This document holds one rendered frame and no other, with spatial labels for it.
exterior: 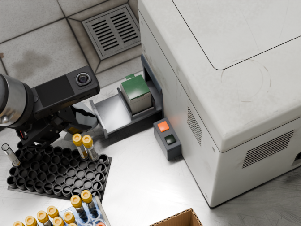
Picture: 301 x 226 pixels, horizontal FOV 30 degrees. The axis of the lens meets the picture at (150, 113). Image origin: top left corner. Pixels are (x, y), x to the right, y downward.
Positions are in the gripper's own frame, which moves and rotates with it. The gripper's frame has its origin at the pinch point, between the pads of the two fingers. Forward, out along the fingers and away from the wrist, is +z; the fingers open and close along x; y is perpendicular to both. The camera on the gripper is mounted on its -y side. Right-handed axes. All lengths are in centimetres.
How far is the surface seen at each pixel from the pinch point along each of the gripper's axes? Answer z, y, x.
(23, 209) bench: -5.0, 18.1, 8.6
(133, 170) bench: 5.4, 0.2, 10.5
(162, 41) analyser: -14.3, -21.9, 4.8
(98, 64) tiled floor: 88, 32, -68
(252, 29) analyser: -10.1, -33.0, 9.8
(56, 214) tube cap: -11.6, 7.6, 15.8
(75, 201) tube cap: -10.0, 4.4, 15.4
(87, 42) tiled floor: 88, 32, -79
